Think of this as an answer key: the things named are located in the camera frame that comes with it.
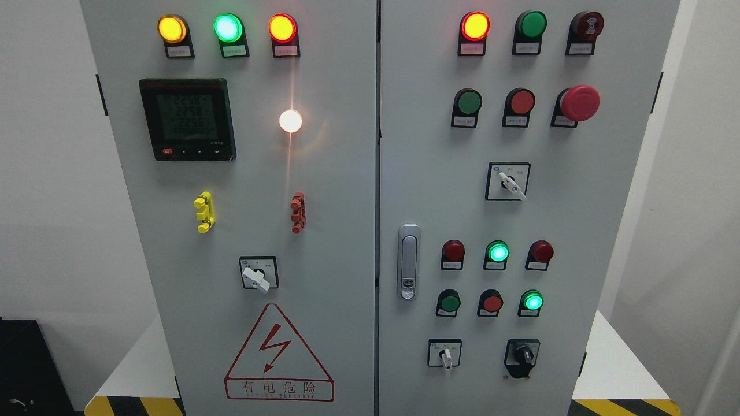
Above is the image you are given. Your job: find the green push button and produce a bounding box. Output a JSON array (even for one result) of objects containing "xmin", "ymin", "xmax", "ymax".
[
  {"xmin": 435, "ymin": 289, "xmax": 461, "ymax": 318},
  {"xmin": 451, "ymin": 88, "xmax": 483, "ymax": 128}
]

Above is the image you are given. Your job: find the right grey cabinet door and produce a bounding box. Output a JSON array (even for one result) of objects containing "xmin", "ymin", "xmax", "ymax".
[{"xmin": 378, "ymin": 1, "xmax": 680, "ymax": 415}]

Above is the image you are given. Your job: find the red buzzer alarm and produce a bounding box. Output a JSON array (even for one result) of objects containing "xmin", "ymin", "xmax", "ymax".
[{"xmin": 565, "ymin": 11, "xmax": 604, "ymax": 56}]

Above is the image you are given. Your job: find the white selector switch upper right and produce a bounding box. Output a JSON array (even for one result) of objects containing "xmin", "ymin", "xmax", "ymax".
[{"xmin": 484, "ymin": 162, "xmax": 531, "ymax": 201}]

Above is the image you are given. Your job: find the red lamp lower right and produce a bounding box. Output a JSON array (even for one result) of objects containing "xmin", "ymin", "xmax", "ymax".
[{"xmin": 525, "ymin": 240, "xmax": 553, "ymax": 271}]

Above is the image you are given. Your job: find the red terminal connector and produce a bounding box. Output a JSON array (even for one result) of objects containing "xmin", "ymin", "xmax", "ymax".
[{"xmin": 289, "ymin": 191, "xmax": 306, "ymax": 234}]

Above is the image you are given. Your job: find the green push button lower left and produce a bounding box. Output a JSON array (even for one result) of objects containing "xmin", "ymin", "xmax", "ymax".
[{"xmin": 435, "ymin": 289, "xmax": 461, "ymax": 318}]

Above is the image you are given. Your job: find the green button lower right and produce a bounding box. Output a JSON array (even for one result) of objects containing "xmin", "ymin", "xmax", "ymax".
[{"xmin": 517, "ymin": 289, "xmax": 544, "ymax": 318}]

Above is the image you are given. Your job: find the white lit indicator lamp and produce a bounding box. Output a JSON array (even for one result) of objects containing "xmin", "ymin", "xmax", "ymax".
[{"xmin": 279, "ymin": 110, "xmax": 303, "ymax": 133}]

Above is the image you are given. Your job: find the yellow indicator lamp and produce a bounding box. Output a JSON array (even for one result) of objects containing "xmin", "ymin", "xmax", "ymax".
[{"xmin": 157, "ymin": 14, "xmax": 195, "ymax": 59}]

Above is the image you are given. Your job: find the yellow terminal connector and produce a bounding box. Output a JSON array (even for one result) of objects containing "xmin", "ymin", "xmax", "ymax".
[{"xmin": 193, "ymin": 191, "xmax": 215, "ymax": 234}]

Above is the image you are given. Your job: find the red push button upper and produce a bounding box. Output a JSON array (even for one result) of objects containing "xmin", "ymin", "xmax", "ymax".
[{"xmin": 502, "ymin": 87, "xmax": 536, "ymax": 128}]

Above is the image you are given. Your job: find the green lit lamp lower middle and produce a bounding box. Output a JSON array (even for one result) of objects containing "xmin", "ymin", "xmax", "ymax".
[{"xmin": 483, "ymin": 240, "xmax": 510, "ymax": 270}]

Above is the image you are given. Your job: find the green indicator lamp top left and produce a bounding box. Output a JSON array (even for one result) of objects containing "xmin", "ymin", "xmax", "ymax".
[{"xmin": 213, "ymin": 13, "xmax": 250, "ymax": 58}]

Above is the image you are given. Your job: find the white selector switch bottom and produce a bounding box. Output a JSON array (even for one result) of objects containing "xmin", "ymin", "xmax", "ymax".
[{"xmin": 427, "ymin": 338, "xmax": 462, "ymax": 377}]

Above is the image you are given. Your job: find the left grey cabinet door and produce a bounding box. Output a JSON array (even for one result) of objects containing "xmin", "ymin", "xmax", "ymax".
[{"xmin": 81, "ymin": 1, "xmax": 377, "ymax": 415}]

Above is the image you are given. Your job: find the dark red lamp lower left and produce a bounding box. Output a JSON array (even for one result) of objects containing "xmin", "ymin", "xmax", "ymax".
[{"xmin": 441, "ymin": 239, "xmax": 465, "ymax": 270}]

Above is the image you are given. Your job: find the black knob selector switch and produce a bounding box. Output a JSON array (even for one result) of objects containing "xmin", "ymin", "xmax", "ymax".
[{"xmin": 503, "ymin": 338, "xmax": 540, "ymax": 379}]

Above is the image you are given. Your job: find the red push button lower middle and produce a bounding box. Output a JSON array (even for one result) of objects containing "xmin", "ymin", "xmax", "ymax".
[{"xmin": 478, "ymin": 289, "xmax": 503, "ymax": 318}]

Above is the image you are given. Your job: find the red indicator lamp left door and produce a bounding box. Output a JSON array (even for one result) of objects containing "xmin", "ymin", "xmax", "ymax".
[{"xmin": 268, "ymin": 13, "xmax": 301, "ymax": 58}]

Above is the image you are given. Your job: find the silver door lock handle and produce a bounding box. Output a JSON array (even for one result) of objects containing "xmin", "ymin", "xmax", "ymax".
[{"xmin": 397, "ymin": 224, "xmax": 420, "ymax": 300}]

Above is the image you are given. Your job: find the green push button upper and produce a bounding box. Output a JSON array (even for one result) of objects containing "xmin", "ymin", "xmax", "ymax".
[{"xmin": 451, "ymin": 88, "xmax": 483, "ymax": 128}]

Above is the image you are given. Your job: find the red push button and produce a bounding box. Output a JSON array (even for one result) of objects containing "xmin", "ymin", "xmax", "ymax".
[
  {"xmin": 478, "ymin": 289, "xmax": 503, "ymax": 318},
  {"xmin": 502, "ymin": 87, "xmax": 536, "ymax": 128}
]

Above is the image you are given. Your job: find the red lit lamp right door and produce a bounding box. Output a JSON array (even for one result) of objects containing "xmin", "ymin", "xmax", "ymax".
[{"xmin": 457, "ymin": 10, "xmax": 491, "ymax": 56}]

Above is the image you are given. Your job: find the green lamp top right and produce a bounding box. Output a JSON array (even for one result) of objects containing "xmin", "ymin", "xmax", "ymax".
[{"xmin": 511, "ymin": 10, "xmax": 547, "ymax": 55}]

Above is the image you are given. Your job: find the white selector switch left door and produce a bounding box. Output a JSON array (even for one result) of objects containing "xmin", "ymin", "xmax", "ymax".
[{"xmin": 239, "ymin": 255, "xmax": 280, "ymax": 294}]

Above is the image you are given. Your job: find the red electric hazard warning sticker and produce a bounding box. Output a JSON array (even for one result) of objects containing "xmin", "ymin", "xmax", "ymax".
[{"xmin": 224, "ymin": 303, "xmax": 335, "ymax": 401}]

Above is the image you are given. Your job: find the red emergency stop mushroom button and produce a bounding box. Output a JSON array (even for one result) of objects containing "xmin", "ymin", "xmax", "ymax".
[{"xmin": 550, "ymin": 84, "xmax": 601, "ymax": 128}]

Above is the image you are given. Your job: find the grey cabinet door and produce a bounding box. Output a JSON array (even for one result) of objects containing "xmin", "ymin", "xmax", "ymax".
[
  {"xmin": 81, "ymin": 1, "xmax": 377, "ymax": 415},
  {"xmin": 378, "ymin": 1, "xmax": 680, "ymax": 415}
]

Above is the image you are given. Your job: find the black box at left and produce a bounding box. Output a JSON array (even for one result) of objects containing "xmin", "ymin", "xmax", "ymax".
[{"xmin": 1, "ymin": 320, "xmax": 76, "ymax": 415}]

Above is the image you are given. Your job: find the black digital power meter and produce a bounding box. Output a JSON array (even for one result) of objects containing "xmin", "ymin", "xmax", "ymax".
[{"xmin": 138, "ymin": 78, "xmax": 237, "ymax": 161}]

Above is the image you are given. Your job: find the white platform with hazard stripes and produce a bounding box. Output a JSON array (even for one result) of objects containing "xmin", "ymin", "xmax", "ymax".
[{"xmin": 84, "ymin": 313, "xmax": 681, "ymax": 415}]

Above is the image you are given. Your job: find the white selector switch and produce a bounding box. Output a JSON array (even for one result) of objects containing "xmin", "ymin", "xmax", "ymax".
[
  {"xmin": 484, "ymin": 162, "xmax": 531, "ymax": 201},
  {"xmin": 427, "ymin": 338, "xmax": 462, "ymax": 377}
]

